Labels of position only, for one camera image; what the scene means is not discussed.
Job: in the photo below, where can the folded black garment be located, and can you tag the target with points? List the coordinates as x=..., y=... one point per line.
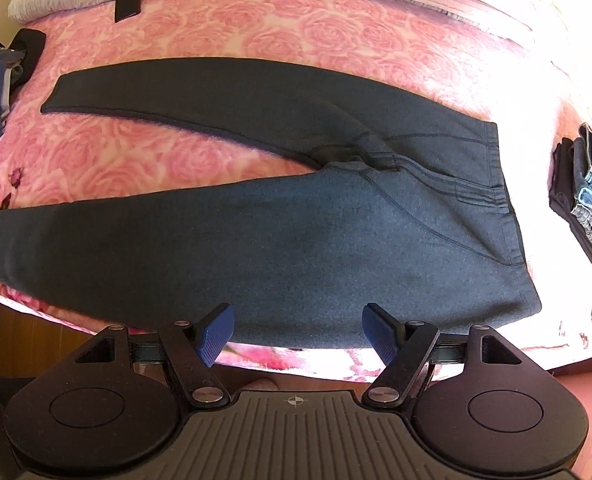
x=561, y=185

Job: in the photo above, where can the pink rose blanket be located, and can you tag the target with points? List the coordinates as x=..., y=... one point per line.
x=176, y=50

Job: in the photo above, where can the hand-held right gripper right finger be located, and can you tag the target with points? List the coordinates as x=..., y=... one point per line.
x=380, y=335

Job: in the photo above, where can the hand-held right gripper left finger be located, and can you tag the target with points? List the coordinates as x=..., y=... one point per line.
x=219, y=334

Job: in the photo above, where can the dark grey sweatpants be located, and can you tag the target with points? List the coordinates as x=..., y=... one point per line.
x=276, y=240

